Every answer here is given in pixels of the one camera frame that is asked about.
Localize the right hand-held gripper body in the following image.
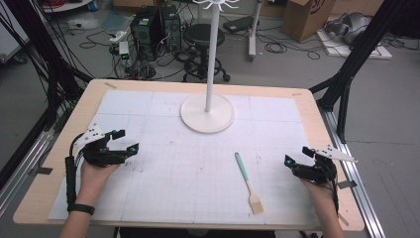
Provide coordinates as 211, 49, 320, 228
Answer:
291, 144, 359, 185

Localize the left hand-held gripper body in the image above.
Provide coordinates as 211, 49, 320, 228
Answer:
73, 123, 129, 169

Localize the person's right hand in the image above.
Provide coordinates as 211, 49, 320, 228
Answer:
300, 178, 337, 208

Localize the person's left hand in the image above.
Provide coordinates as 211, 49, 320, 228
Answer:
77, 161, 121, 203

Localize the black tape strip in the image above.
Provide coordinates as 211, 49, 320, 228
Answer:
337, 179, 359, 190
27, 166, 54, 177

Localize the light wooden table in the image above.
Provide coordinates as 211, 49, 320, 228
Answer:
12, 77, 367, 233

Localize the black wristband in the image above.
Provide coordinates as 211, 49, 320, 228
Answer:
69, 202, 96, 216

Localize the white grid mat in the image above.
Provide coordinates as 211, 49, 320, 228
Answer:
47, 89, 322, 226

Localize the small white electronic box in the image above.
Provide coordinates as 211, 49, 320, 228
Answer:
118, 41, 132, 67

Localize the white pole stand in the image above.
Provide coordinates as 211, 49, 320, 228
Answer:
179, 0, 240, 135

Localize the white power strip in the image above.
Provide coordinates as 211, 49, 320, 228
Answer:
108, 29, 132, 44

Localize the black computer tower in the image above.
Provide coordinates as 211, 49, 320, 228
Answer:
159, 4, 183, 52
129, 9, 163, 62

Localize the white floor board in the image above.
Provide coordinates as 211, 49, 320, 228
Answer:
316, 29, 394, 61

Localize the black round stool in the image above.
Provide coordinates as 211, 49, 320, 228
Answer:
181, 23, 232, 83

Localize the white floor stand leg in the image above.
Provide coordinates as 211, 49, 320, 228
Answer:
247, 0, 264, 63

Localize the brown cardboard box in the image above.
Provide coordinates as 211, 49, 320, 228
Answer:
281, 0, 335, 44

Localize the grey rounded device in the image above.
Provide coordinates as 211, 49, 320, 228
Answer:
324, 12, 373, 46

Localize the white round table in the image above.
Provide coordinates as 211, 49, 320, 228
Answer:
41, 0, 95, 14

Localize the black flat laptop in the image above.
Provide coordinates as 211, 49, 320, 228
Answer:
222, 15, 256, 35

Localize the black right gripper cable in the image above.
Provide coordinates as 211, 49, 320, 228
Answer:
326, 177, 341, 216

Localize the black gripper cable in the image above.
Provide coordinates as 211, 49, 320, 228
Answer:
326, 177, 341, 216
64, 132, 85, 213

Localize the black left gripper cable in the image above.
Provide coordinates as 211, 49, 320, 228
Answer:
64, 132, 85, 213

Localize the aluminium rail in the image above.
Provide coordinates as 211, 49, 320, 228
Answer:
0, 128, 57, 216
320, 108, 386, 238

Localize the green handled spatula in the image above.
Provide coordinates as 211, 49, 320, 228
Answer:
234, 151, 265, 215

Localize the coiled black floor cable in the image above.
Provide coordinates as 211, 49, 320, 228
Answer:
263, 41, 289, 55

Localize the black metal frame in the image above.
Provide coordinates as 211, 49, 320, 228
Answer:
0, 0, 95, 189
308, 0, 416, 145

